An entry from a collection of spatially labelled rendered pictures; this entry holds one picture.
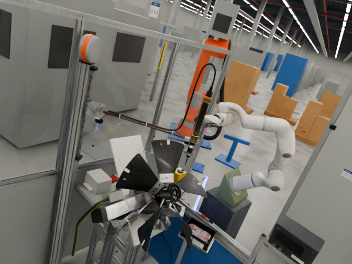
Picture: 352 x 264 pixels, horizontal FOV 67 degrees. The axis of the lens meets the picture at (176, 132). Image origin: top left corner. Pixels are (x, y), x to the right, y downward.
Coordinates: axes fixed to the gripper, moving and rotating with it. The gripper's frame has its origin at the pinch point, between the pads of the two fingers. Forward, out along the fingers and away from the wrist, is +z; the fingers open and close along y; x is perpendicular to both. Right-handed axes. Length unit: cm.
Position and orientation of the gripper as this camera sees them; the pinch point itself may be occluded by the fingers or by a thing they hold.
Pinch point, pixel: (201, 121)
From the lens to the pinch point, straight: 159.3
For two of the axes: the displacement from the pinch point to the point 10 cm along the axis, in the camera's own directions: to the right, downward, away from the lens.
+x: 2.8, -8.9, -3.6
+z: -6.5, 1.0, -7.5
